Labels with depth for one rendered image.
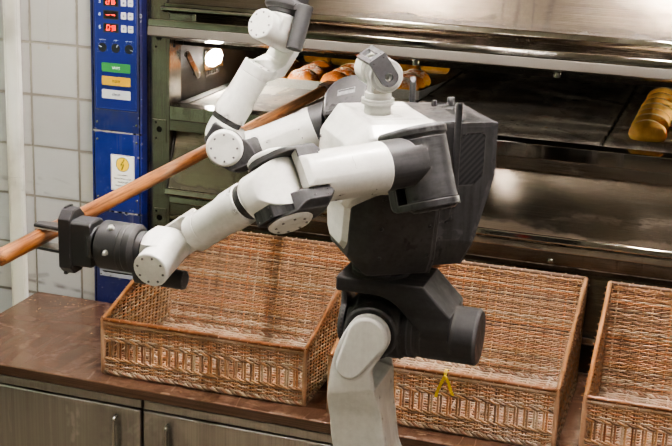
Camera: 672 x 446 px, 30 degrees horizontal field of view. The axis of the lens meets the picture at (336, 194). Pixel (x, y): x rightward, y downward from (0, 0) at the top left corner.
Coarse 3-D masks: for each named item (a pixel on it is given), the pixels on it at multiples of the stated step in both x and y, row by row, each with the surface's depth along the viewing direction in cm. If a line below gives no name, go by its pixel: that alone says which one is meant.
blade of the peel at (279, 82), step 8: (280, 80) 385; (288, 80) 384; (296, 80) 383; (304, 80) 383; (432, 80) 403; (440, 80) 404; (304, 88) 383; (312, 88) 382; (432, 88) 387; (392, 96) 375; (400, 96) 374; (408, 96) 373; (416, 96) 373
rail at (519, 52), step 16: (240, 32) 324; (320, 32) 317; (432, 48) 309; (448, 48) 307; (464, 48) 306; (480, 48) 305; (496, 48) 304; (512, 48) 303; (624, 64) 295; (640, 64) 294; (656, 64) 292
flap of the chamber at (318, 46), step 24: (312, 48) 318; (336, 48) 316; (360, 48) 314; (384, 48) 312; (408, 48) 310; (552, 72) 315; (576, 72) 301; (600, 72) 296; (624, 72) 295; (648, 72) 293
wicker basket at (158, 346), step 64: (192, 256) 353; (256, 256) 348; (320, 256) 343; (128, 320) 329; (192, 320) 353; (256, 320) 347; (320, 320) 310; (192, 384) 312; (256, 384) 306; (320, 384) 315
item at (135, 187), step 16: (304, 96) 356; (320, 96) 367; (272, 112) 333; (288, 112) 342; (176, 160) 280; (192, 160) 285; (144, 176) 266; (160, 176) 270; (112, 192) 253; (128, 192) 257; (96, 208) 245; (16, 240) 221; (32, 240) 224; (48, 240) 229; (0, 256) 215; (16, 256) 219
